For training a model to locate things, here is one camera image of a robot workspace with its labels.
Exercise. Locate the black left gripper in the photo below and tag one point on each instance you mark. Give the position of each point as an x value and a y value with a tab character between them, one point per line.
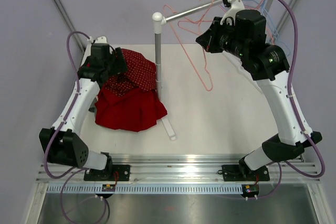
118	66

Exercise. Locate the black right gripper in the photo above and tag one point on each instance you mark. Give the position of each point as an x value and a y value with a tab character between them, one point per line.
209	39

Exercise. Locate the red polka dot garment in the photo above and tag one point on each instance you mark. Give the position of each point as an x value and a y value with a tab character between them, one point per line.
141	74

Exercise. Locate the red skirt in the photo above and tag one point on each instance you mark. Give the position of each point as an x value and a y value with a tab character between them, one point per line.
135	111

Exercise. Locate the light blue wire hanger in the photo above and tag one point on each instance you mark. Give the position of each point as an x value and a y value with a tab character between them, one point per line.
272	10

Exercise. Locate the grey pleated skirt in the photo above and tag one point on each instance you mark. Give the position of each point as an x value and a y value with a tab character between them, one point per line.
92	110

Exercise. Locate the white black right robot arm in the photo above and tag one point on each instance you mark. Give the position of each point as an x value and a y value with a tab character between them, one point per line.
244	37

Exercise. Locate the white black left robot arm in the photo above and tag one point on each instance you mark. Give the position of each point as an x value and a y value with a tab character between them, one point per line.
61	142

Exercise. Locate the silver clothes rack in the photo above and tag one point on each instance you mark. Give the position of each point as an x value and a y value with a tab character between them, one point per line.
160	20

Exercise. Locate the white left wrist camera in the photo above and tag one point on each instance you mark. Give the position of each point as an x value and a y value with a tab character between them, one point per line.
98	40

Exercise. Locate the aluminium mounting rail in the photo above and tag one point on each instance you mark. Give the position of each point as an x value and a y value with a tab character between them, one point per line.
188	169

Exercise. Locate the white slotted cable duct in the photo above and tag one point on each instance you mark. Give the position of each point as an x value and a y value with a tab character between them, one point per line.
99	188

